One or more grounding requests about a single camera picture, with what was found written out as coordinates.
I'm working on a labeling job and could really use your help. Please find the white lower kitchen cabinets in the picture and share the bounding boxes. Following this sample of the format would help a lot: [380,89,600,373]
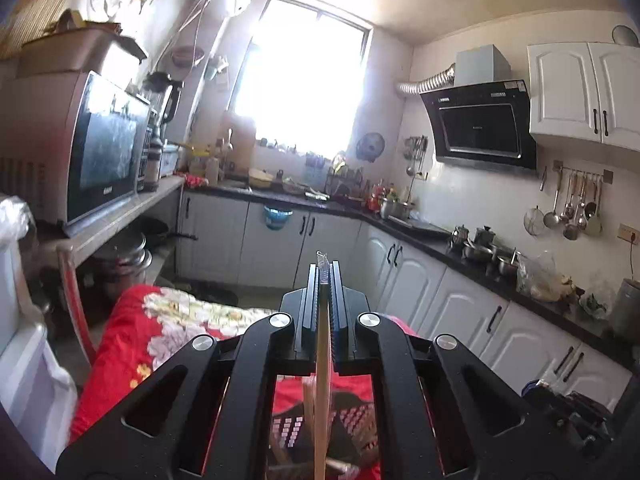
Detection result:
[178,192,632,408]

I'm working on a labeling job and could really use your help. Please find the kitchen window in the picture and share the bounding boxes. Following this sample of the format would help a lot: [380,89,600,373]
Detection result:
[231,0,370,158]

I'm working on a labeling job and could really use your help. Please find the dark green utensil basket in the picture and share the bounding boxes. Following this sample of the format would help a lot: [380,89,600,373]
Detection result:
[264,390,380,479]

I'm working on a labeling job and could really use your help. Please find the blue bag on cabinet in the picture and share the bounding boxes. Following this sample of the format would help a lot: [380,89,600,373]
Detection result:
[262,205,294,231]

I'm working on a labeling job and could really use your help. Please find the steel bowl on counter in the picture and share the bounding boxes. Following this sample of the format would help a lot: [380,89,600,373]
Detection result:
[462,240,494,263]

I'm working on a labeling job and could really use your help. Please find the red floral tablecloth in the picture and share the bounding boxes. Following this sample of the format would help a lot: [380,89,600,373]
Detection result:
[67,283,417,480]

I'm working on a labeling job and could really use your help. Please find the hanging ladles rack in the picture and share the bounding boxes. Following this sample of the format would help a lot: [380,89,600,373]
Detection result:
[523,160,614,240]

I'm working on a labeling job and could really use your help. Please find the black range hood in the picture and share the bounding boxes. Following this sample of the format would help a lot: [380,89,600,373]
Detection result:
[421,79,537,172]

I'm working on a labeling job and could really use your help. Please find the black blender jug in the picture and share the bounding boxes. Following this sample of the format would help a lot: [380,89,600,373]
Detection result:
[143,70,183,128]

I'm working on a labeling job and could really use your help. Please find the silver microwave oven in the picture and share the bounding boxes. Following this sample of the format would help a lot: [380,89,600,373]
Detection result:
[1,72,150,236]

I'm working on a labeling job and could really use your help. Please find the white upper wall cabinets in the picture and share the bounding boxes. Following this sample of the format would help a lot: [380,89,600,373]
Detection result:
[527,42,639,152]

